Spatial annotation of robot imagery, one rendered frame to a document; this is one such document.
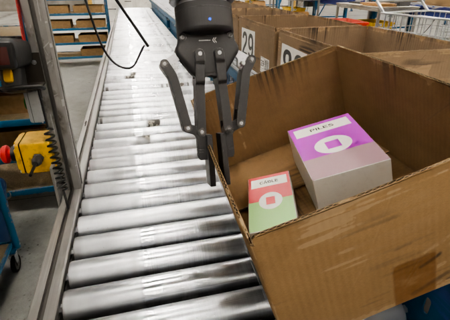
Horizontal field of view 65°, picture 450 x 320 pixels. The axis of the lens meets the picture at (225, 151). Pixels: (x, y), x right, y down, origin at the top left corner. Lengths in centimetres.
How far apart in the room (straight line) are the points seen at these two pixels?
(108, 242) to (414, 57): 69
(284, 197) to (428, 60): 45
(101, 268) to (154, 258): 9
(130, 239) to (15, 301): 113
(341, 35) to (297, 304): 92
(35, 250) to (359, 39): 168
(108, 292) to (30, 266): 133
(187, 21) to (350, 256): 32
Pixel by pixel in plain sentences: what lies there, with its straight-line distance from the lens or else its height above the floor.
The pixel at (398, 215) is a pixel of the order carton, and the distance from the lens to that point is 37.
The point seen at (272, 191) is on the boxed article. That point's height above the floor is 88.
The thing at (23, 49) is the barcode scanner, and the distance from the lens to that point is 74.
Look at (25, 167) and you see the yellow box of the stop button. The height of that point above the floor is 82.
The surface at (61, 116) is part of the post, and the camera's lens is 81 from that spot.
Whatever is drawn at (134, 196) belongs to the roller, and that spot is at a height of 75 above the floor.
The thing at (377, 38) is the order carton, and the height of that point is 102.
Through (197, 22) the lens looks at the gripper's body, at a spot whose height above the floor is 113.
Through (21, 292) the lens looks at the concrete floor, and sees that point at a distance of 181.
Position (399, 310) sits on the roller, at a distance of 62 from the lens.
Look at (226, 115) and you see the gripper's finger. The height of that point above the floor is 101.
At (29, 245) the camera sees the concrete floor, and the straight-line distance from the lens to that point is 205.
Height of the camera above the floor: 118
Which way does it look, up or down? 26 degrees down
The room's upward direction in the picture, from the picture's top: straight up
